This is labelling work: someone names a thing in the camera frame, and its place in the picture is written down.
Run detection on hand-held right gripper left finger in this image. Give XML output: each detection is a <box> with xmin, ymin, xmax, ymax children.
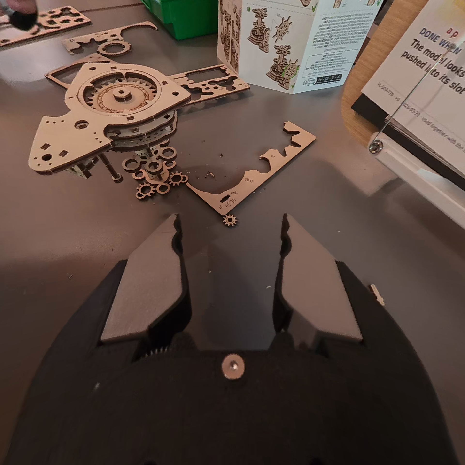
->
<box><xmin>99</xmin><ymin>213</ymin><xmax>192</xmax><ymax>344</ymax></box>

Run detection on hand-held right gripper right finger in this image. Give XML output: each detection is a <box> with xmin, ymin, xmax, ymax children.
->
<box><xmin>272</xmin><ymin>213</ymin><xmax>364</xmax><ymax>343</ymax></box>

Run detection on wooden gear model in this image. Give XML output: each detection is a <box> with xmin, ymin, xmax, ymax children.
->
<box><xmin>28</xmin><ymin>62</ymin><xmax>191</xmax><ymax>200</ymax></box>

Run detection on jagged wooden sheet strip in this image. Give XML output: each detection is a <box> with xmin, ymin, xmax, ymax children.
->
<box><xmin>185</xmin><ymin>121</ymin><xmax>317</xmax><ymax>219</ymax></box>

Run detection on green plastic bin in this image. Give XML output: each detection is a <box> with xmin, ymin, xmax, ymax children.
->
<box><xmin>141</xmin><ymin>0</ymin><xmax>218</xmax><ymax>40</ymax></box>

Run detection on instruction sheet on wooden stand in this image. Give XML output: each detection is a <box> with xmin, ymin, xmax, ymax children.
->
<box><xmin>341</xmin><ymin>0</ymin><xmax>465</xmax><ymax>230</ymax></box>

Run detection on folded instruction leaflet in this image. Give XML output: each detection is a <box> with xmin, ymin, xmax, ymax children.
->
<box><xmin>217</xmin><ymin>0</ymin><xmax>386</xmax><ymax>94</ymax></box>

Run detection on printed instruction sheets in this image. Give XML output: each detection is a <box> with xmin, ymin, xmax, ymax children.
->
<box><xmin>350</xmin><ymin>0</ymin><xmax>465</xmax><ymax>182</ymax></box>

